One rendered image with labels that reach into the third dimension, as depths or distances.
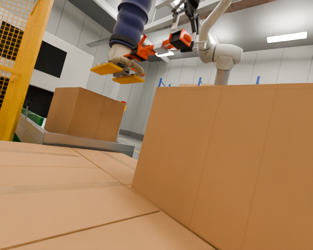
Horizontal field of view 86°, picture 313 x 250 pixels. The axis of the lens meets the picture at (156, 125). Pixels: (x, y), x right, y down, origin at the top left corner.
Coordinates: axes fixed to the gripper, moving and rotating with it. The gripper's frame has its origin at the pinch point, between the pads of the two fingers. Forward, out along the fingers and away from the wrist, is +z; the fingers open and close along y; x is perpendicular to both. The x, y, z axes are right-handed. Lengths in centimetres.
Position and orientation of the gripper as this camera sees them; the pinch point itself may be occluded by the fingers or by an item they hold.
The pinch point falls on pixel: (183, 35)
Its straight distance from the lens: 94.7
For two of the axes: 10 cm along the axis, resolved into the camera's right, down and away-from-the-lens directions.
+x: 6.5, 1.3, -7.5
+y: -7.2, -2.2, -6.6
